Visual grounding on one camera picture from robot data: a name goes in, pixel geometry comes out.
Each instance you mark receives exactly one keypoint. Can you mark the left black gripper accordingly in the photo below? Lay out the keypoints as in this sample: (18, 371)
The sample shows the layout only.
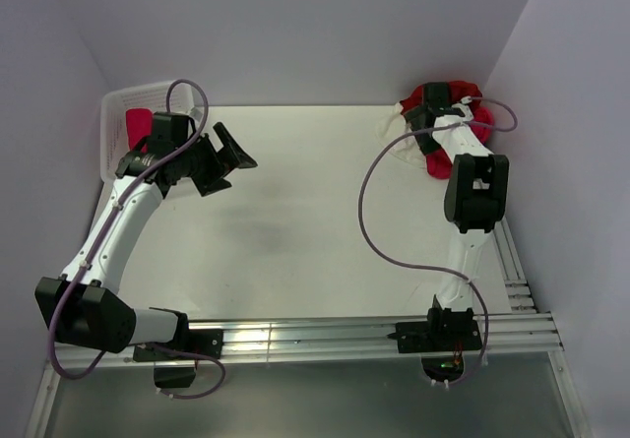
(218, 168)

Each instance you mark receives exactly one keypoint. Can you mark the white plastic basket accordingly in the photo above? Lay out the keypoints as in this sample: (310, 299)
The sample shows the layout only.
(113, 136)

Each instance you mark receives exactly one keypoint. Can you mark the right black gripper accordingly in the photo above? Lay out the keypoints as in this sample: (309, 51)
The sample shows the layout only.
(414, 118)

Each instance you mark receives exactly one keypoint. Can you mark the aluminium rail frame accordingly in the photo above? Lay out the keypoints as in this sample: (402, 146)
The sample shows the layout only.
(307, 357)

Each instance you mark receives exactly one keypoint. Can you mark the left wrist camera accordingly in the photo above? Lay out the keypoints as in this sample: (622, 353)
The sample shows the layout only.
(170, 129)

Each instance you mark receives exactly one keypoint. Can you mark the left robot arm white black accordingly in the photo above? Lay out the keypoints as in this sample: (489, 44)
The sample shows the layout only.
(81, 307)

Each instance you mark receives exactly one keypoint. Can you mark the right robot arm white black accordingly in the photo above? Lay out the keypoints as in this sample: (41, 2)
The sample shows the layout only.
(474, 200)

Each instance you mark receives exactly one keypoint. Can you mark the rolled pink t shirt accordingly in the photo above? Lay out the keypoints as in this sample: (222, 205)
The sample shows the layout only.
(138, 125)

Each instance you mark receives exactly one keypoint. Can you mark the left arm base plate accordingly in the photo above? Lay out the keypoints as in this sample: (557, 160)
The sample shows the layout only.
(176, 363)

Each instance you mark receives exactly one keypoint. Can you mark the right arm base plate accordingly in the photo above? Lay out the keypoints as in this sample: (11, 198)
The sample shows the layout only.
(430, 336)

